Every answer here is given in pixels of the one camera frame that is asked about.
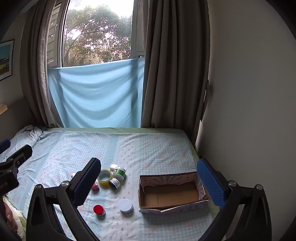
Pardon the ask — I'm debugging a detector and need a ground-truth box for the black label jar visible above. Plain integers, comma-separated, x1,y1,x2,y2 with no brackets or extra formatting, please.
108,178,121,189

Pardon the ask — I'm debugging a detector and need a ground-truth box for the grey-brown curtain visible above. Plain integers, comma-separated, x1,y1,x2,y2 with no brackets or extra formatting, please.
20,0,70,128
140,0,211,144

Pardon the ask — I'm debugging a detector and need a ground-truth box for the printed cardboard box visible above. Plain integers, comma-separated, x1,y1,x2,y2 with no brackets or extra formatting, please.
138,171,210,214

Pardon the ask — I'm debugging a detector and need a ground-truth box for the light blue checked pillow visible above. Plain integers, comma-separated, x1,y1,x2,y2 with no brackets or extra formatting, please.
0,125,50,163

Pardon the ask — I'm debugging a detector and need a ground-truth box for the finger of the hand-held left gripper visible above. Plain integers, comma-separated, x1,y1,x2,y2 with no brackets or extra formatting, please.
0,145,33,176
0,138,11,154

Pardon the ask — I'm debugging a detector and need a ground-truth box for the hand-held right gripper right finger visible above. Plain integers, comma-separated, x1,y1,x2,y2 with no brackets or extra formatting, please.
196,158,272,241

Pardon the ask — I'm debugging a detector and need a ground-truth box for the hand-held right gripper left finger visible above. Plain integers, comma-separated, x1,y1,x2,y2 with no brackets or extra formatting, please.
26,158,102,241

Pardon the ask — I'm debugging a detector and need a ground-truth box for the wall poster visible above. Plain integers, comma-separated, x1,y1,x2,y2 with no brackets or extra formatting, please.
0,39,15,81

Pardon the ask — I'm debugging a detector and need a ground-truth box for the green label jar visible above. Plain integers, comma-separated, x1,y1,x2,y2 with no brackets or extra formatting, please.
112,166,126,180

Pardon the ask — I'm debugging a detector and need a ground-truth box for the red lid jar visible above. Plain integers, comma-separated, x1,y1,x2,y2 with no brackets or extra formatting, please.
93,204,106,216

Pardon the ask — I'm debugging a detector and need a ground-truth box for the window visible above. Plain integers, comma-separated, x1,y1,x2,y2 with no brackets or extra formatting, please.
46,0,146,69

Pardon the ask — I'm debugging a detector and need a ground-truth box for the yellow tape roll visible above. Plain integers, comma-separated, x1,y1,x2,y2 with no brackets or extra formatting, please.
97,169,114,187

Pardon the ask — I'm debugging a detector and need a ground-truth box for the white lid jar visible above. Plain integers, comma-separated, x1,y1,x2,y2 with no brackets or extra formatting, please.
118,199,134,214

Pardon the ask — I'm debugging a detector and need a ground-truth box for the light blue hanging cloth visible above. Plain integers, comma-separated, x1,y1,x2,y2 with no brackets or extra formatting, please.
47,58,146,128

